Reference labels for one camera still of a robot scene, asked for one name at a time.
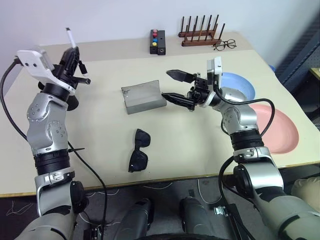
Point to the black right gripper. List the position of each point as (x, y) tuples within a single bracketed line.
[(200, 93)]

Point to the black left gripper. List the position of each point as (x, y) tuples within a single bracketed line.
[(61, 72)]

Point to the white and black marker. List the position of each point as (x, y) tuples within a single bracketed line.
[(71, 38)]

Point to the grey glasses case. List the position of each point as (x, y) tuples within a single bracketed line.
[(142, 97)]

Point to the black sunglasses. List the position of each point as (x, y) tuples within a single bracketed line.
[(137, 160)]

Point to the pink plate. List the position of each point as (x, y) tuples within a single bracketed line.
[(282, 130)]

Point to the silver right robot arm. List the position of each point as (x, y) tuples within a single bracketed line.
[(240, 117)]

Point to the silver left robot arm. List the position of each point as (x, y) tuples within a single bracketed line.
[(47, 130)]

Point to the black box with round socket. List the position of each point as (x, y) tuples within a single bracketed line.
[(162, 43)]

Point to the brown wooden plate rack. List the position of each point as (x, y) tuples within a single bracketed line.
[(197, 42)]

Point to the blue plate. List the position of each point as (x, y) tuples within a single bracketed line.
[(237, 81)]

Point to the small blue object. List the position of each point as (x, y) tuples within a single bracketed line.
[(273, 68)]

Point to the dark perforated panel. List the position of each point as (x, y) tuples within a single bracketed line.
[(302, 50)]

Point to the silver metal latch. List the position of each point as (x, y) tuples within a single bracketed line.
[(97, 231), (220, 210)]

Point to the dark grey rounded shape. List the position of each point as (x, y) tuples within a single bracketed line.
[(195, 217), (137, 217)]

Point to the beige cushion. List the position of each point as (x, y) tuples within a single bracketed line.
[(306, 188)]

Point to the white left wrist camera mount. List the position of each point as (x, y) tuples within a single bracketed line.
[(30, 58)]

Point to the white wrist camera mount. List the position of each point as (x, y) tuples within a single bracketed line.
[(217, 67), (30, 58)]

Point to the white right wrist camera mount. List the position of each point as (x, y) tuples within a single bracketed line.
[(217, 67)]

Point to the clear glasses with dark frame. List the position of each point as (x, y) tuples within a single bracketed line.
[(220, 47)]

